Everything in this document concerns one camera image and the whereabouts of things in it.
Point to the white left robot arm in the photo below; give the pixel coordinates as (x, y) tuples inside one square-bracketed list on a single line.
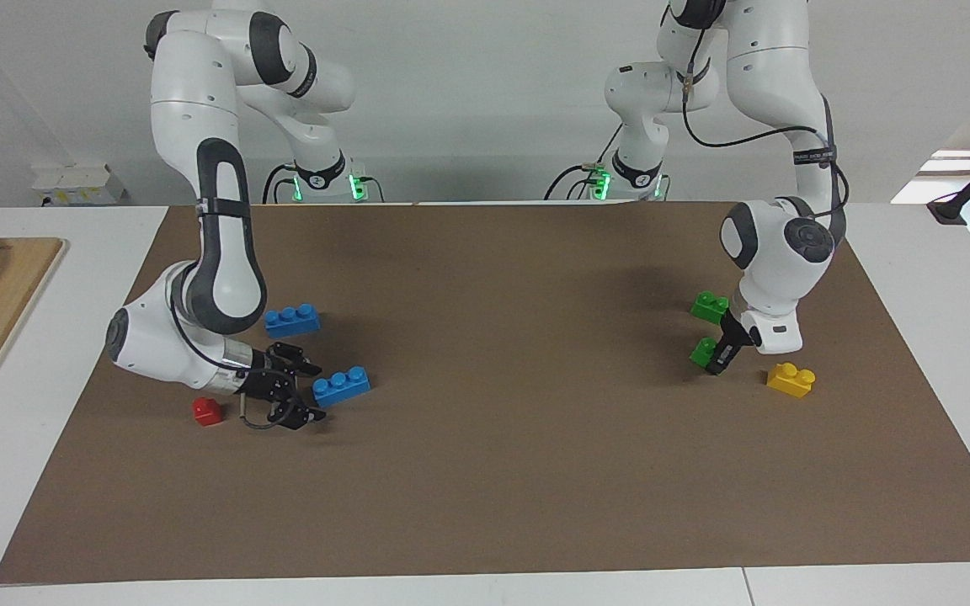
[(775, 67)]

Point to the green two-stud toy brick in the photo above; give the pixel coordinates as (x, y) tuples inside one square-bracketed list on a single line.
[(700, 352), (708, 308)]

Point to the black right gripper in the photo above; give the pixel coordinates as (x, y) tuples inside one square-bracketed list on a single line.
[(270, 383)]

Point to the red one-stud toy brick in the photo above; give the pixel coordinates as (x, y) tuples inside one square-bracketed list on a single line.
[(207, 412)]

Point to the yellow two-stud toy brick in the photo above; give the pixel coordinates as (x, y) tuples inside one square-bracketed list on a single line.
[(790, 381)]

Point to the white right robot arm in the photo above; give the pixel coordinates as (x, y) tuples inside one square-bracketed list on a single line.
[(199, 101)]

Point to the white cardboard box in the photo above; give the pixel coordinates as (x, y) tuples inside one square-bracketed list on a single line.
[(77, 185)]

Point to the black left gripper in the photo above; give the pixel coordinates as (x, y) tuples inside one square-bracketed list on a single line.
[(742, 332)]

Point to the blue three-stud toy brick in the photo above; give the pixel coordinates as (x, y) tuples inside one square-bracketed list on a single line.
[(342, 389), (291, 323)]

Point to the brown paper table mat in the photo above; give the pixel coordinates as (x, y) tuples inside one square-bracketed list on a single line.
[(535, 471)]

